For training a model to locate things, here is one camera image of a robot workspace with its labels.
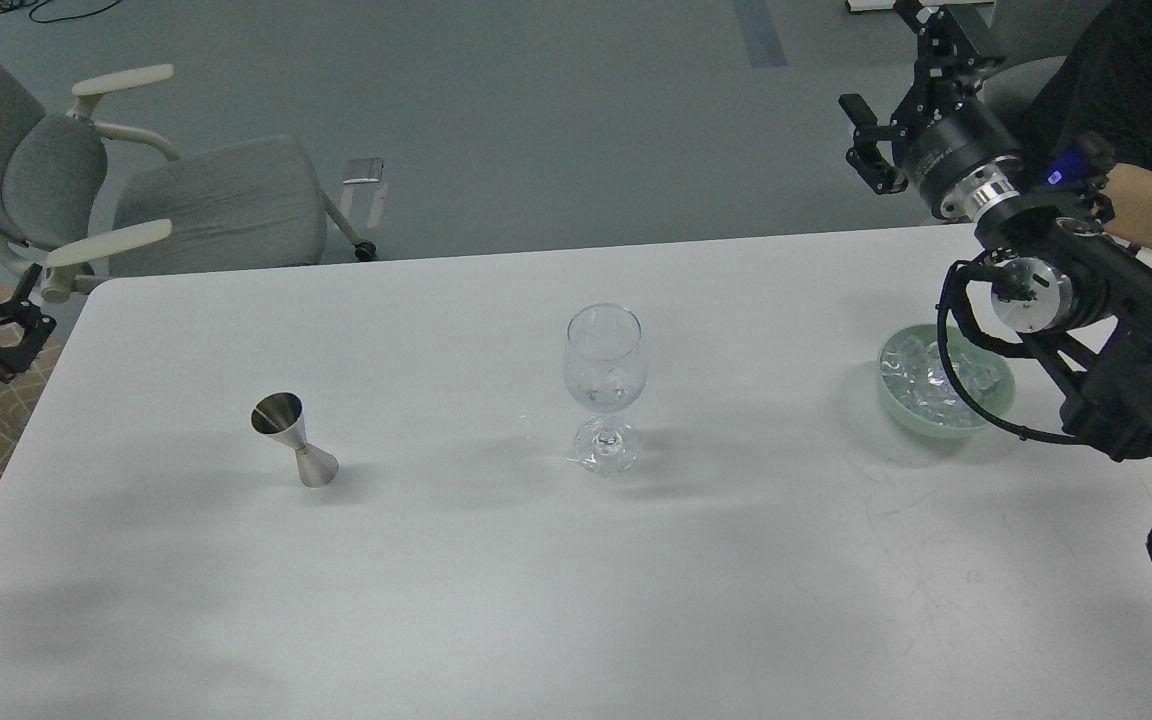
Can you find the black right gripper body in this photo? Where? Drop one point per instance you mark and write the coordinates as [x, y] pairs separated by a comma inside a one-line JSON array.
[[949, 134]]

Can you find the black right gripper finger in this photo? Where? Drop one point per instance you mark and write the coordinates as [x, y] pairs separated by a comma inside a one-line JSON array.
[[955, 51], [865, 155]]

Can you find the steel double jigger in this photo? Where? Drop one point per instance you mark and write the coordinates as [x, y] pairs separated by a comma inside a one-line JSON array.
[[281, 417]]

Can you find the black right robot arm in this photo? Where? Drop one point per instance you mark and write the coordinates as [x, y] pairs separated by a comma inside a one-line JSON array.
[[1050, 283]]

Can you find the clear ice cubes pile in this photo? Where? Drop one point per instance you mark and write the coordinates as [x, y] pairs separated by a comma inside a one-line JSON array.
[[912, 372]]

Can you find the clear wine glass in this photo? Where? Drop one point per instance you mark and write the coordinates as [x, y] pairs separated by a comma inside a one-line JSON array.
[[605, 372]]

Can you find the grey office chair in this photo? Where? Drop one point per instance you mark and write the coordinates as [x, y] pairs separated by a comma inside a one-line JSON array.
[[1036, 36], [80, 189]]

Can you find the person in black shirt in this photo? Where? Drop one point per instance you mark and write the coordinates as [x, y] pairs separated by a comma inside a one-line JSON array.
[[1105, 86]]

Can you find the green bowl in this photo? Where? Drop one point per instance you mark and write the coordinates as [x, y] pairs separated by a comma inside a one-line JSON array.
[[1000, 407]]

